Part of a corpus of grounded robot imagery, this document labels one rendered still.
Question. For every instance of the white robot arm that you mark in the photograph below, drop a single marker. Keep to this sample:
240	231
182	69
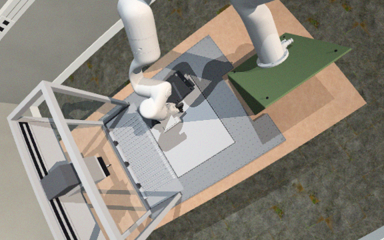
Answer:
139	24

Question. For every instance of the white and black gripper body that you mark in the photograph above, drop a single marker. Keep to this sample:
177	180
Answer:
173	109

